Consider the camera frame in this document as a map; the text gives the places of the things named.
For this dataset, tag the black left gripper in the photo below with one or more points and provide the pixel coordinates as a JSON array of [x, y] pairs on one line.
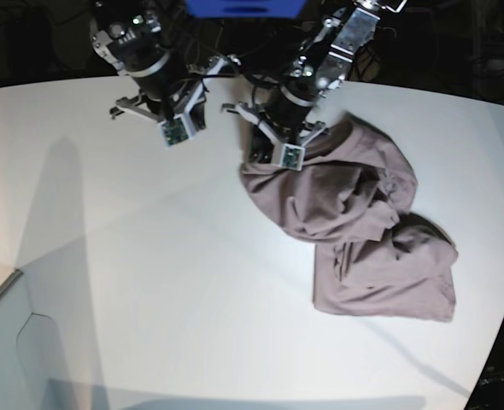
[[286, 108]]

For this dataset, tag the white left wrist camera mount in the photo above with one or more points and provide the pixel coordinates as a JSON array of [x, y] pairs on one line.
[[289, 148]]

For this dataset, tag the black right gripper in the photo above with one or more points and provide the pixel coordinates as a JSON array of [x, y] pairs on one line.
[[163, 80]]

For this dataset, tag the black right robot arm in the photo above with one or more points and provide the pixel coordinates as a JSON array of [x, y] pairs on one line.
[[131, 37]]

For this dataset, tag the blue plastic box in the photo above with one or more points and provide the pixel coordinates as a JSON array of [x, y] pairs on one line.
[[211, 9]]

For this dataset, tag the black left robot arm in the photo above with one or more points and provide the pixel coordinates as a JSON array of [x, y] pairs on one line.
[[325, 60]]

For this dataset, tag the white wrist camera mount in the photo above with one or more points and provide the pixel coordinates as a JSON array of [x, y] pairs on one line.
[[173, 128], [289, 148]]

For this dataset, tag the mauve grey t-shirt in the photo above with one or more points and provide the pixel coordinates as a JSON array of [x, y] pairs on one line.
[[352, 200]]

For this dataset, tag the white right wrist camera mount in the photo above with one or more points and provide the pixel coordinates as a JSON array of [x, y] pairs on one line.
[[173, 128]]

